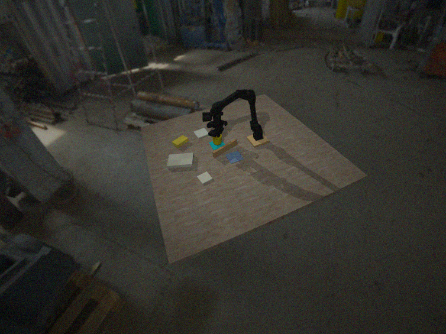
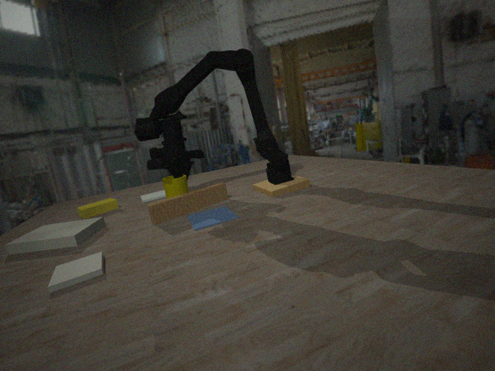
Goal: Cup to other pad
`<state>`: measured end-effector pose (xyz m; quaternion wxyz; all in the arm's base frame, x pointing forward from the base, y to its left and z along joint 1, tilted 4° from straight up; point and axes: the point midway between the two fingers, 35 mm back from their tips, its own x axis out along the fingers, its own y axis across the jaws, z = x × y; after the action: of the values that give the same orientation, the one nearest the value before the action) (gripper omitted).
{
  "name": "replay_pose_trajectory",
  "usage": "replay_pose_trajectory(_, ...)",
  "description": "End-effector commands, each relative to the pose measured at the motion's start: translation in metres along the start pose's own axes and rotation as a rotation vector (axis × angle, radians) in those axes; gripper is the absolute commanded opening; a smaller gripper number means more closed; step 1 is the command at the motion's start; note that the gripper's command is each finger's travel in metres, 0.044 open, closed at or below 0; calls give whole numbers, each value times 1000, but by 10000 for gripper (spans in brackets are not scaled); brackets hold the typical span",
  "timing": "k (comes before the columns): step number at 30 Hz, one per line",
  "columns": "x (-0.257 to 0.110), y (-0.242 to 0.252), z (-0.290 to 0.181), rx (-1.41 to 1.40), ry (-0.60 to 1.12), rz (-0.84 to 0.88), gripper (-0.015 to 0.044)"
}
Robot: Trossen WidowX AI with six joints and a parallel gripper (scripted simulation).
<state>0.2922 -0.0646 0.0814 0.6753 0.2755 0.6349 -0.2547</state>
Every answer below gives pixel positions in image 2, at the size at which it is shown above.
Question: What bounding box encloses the yellow cup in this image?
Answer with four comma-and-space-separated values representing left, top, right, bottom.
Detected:
162, 175, 188, 198

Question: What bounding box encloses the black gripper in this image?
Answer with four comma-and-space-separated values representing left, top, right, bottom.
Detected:
147, 135, 204, 181

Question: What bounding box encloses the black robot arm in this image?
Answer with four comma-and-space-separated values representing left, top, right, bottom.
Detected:
135, 49, 295, 185

